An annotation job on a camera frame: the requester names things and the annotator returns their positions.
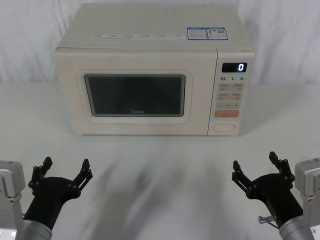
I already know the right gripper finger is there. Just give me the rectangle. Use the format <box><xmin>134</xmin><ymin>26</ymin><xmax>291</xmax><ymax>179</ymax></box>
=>
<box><xmin>231</xmin><ymin>160</ymin><xmax>258</xmax><ymax>200</ymax></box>
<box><xmin>268</xmin><ymin>151</ymin><xmax>296</xmax><ymax>192</ymax></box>

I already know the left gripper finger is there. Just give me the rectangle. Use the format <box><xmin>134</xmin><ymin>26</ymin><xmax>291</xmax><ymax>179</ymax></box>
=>
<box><xmin>69</xmin><ymin>158</ymin><xmax>94</xmax><ymax>199</ymax></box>
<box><xmin>28</xmin><ymin>156</ymin><xmax>54</xmax><ymax>192</ymax></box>

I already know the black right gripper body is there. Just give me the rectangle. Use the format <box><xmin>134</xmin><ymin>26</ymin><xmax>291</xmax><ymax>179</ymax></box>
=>
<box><xmin>246</xmin><ymin>172</ymin><xmax>305</xmax><ymax>226</ymax></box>

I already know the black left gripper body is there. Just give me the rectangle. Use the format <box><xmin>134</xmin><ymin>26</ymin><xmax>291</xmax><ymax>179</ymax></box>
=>
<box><xmin>23</xmin><ymin>176</ymin><xmax>81</xmax><ymax>231</ymax></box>

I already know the white table cloth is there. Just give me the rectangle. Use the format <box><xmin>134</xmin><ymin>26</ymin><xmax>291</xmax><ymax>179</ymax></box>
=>
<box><xmin>0</xmin><ymin>79</ymin><xmax>320</xmax><ymax>240</ymax></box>

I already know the cream microwave oven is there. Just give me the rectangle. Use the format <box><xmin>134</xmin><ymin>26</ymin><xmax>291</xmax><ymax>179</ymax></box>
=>
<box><xmin>51</xmin><ymin>2</ymin><xmax>257</xmax><ymax>137</ymax></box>

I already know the white curtain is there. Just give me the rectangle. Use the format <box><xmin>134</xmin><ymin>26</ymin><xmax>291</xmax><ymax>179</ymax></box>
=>
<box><xmin>0</xmin><ymin>0</ymin><xmax>320</xmax><ymax>84</ymax></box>

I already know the thin cable with silver plug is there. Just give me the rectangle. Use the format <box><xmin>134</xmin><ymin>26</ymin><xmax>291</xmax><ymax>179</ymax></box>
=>
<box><xmin>258</xmin><ymin>215</ymin><xmax>281</xmax><ymax>230</ymax></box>

